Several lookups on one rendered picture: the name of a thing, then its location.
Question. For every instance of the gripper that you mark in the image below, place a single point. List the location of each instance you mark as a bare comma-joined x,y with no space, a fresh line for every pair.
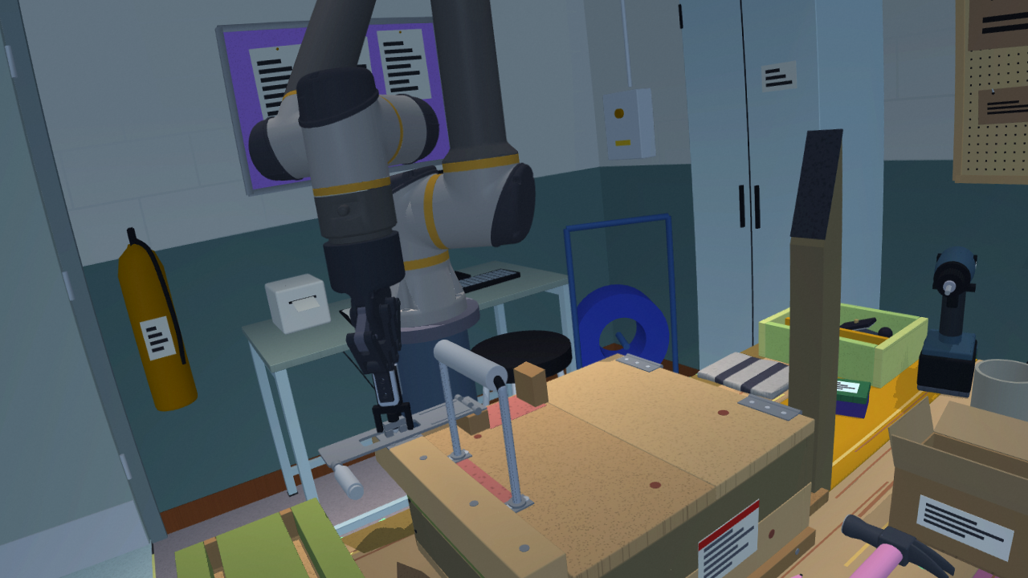
365,261

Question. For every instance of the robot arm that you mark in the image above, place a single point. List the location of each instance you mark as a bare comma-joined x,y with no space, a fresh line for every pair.
353,144

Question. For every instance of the grey metal hasp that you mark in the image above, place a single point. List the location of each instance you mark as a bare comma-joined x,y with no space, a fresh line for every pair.
345,449

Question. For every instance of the speckled brown crate lid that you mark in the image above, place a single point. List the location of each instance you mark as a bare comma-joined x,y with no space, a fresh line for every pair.
642,433

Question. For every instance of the pine crate body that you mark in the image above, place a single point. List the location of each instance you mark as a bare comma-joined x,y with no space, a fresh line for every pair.
771,514

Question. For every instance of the grey desk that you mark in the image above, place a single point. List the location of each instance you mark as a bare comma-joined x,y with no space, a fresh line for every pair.
321,341

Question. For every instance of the white printer box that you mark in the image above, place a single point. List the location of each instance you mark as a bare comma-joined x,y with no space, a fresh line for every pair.
297,303

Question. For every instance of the small tan wooden block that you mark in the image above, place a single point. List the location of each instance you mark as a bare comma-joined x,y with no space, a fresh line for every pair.
532,384
475,421

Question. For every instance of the white cylindrical grip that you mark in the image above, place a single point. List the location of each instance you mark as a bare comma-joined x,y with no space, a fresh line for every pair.
349,482

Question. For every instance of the black keyboard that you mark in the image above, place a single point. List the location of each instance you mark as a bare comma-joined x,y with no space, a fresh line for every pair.
490,280

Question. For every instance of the black round stool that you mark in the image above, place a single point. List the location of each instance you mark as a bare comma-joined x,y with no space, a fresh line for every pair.
522,349

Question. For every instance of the blue roll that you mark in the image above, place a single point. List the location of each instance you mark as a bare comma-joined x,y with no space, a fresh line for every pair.
598,317

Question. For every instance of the yellow fire extinguisher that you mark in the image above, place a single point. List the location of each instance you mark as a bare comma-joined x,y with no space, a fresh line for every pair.
157,337

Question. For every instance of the green wooden pallet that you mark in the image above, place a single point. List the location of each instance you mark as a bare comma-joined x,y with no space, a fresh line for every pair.
249,546

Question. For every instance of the grey metal hinge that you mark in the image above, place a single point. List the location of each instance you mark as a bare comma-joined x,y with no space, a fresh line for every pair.
769,407
638,363

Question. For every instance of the purple notice board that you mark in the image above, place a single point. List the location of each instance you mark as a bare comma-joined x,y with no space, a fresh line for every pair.
241,96

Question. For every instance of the grey door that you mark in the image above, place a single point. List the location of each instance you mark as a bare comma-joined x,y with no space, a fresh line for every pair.
32,321

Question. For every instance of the grey striped pad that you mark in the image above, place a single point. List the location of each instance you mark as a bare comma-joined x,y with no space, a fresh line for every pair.
743,373

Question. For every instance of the grey double door cabinet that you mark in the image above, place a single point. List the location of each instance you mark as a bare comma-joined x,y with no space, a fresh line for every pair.
723,120

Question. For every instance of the brown upright board black top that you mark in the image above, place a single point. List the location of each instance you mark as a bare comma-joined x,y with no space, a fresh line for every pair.
815,321

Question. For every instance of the small green box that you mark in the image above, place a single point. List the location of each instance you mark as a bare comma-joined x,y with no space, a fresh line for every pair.
853,393

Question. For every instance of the black pliers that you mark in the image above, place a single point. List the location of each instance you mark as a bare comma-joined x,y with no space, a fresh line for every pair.
863,327

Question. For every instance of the yellow mat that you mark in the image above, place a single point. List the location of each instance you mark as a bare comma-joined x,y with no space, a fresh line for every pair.
867,449

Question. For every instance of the green tray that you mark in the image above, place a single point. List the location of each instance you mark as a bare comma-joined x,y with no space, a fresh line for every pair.
899,353

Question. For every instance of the black tool on stand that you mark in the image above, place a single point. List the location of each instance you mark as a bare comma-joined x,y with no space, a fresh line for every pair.
952,321

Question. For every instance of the cardboard box with label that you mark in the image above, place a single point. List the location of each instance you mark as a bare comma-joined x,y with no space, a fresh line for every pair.
948,498

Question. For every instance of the grey round tub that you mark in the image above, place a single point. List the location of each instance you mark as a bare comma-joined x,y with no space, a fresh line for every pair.
1004,393

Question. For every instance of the tan pegboard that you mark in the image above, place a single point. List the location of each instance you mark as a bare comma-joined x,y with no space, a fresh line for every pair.
992,136

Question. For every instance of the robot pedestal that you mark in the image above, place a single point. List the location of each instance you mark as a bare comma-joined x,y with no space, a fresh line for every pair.
418,363

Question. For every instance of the blue tube frame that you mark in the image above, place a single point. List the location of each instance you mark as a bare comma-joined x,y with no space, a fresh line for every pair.
618,218

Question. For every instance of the white wall switch box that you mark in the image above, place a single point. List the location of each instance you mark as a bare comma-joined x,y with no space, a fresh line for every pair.
630,120

